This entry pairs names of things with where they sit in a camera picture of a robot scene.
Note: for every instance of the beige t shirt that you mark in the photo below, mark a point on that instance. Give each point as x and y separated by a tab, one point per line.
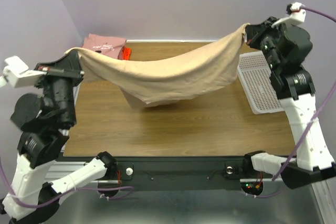
183	77

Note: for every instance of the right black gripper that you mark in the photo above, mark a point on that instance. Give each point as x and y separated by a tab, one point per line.
261	36

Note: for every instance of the white plastic basket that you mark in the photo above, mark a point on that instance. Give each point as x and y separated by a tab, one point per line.
253	73

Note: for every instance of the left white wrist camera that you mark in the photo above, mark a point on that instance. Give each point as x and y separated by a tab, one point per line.
17	73

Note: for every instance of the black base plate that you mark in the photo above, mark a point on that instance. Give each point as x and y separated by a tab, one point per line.
183	173

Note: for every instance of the orange folded shirt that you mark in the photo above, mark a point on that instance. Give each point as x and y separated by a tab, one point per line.
127	53

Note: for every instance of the aluminium frame rail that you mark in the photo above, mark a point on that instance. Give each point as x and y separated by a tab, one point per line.
80	172

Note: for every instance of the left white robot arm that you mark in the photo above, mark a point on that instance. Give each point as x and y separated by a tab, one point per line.
31	199

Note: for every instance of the pink printed folded shirt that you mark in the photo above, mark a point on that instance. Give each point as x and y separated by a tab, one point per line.
112	47

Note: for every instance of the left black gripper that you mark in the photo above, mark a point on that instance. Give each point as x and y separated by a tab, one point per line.
70	63

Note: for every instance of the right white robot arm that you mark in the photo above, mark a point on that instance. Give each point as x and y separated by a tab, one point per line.
310	161

